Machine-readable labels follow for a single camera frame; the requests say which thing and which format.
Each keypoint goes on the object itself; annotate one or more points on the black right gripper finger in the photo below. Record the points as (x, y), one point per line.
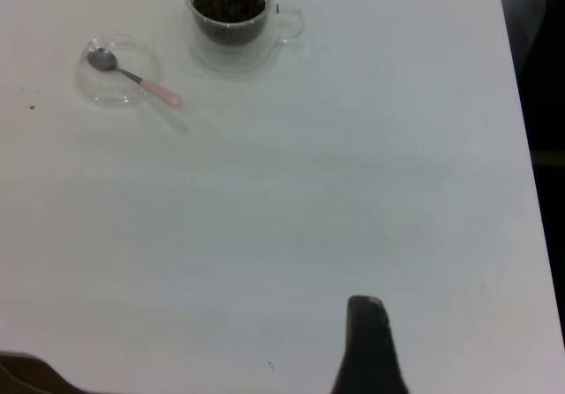
(368, 350)

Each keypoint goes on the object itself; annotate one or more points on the dark coffee beans heap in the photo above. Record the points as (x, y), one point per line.
(229, 1)

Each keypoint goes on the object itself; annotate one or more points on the clear round glass dish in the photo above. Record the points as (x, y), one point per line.
(132, 51)

